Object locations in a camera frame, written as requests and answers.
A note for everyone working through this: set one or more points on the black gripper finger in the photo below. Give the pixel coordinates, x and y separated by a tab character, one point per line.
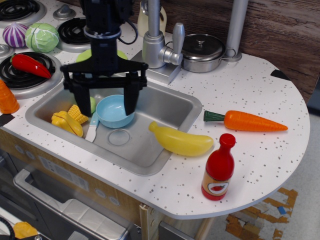
131	92
82	95

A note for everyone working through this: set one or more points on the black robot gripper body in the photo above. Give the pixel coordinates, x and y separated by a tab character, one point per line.
104	69

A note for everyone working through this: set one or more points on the yellow toy banana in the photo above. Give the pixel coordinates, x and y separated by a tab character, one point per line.
179	142

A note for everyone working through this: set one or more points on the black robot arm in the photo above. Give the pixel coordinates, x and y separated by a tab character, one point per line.
105	17

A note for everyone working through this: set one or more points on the green plastic plate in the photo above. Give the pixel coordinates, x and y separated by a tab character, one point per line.
88	53

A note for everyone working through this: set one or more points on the green toy broccoli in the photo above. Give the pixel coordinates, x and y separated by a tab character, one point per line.
92	104

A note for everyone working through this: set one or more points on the yellow toy corn cob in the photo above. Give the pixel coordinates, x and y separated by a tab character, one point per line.
76	114

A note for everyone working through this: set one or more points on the blue plastic bowl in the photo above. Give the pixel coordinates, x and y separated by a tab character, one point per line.
111	112

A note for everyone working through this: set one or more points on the yellow toy bell pepper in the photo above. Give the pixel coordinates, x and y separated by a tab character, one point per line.
64	121

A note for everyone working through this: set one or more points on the silver toy faucet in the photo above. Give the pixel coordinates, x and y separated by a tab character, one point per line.
164	62

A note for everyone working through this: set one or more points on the silver metal sink basin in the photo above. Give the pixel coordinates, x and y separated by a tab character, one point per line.
132	147

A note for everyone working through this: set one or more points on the cream toy milk jug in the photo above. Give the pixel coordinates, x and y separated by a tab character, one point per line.
143	19

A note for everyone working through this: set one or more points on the silver stove knob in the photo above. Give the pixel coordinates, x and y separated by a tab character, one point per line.
6	51
64	13

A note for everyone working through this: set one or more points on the green toy cabbage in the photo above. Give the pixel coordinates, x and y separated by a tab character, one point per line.
41	37

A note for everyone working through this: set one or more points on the red toy chili pepper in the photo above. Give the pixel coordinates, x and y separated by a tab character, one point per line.
27	64

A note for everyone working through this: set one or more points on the orange toy juice bottle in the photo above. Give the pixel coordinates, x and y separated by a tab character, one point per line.
8	102

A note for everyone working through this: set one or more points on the steel pot with lid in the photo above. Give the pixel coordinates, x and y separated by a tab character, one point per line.
203	53

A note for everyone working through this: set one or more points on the silver left stove knob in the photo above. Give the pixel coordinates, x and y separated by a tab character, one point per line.
6	51

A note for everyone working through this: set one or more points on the purple striped toy onion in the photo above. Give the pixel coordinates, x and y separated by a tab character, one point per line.
14	35

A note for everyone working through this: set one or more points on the black back left burner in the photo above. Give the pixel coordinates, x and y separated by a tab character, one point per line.
25	12

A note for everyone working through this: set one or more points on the orange toy carrot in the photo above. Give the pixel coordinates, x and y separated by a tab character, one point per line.
242	121

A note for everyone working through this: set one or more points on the red toy ketchup bottle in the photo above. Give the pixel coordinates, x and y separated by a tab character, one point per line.
219	169

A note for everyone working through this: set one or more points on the grey vertical pole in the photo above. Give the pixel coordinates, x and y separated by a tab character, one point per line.
235	30

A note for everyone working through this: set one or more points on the yellow object bottom left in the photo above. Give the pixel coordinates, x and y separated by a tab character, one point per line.
23	230

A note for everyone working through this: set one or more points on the black tape patch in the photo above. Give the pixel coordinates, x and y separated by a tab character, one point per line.
279	74

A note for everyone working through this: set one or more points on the toy knife blue handle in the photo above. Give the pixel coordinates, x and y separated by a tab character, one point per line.
91	132

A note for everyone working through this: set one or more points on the silver oven door handle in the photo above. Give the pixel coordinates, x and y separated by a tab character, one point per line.
66	217

